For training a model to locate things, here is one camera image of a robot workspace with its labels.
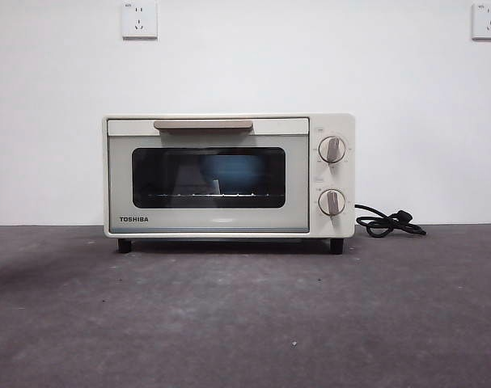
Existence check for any white wall socket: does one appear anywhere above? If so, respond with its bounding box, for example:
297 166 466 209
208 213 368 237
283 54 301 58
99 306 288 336
471 2 491 41
121 1 159 40

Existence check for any black oven power cable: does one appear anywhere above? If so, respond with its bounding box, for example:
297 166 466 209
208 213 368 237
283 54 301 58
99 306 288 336
353 203 427 238

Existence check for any cream Toshiba toaster oven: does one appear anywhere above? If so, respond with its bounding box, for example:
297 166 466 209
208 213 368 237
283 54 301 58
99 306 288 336
102 112 356 255

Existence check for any metal wire oven rack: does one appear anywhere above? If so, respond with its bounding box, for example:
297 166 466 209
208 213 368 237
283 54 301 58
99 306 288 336
146 191 271 200

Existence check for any blue ribbed bowl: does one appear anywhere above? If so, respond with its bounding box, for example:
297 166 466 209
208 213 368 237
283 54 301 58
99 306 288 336
199 155 267 195

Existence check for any oven door with beige handle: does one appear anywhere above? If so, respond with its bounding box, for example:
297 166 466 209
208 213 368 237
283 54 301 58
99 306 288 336
107 117 311 235

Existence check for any beige oven knob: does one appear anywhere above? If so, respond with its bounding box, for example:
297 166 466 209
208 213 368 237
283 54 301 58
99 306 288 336
317 136 348 165
317 188 346 217

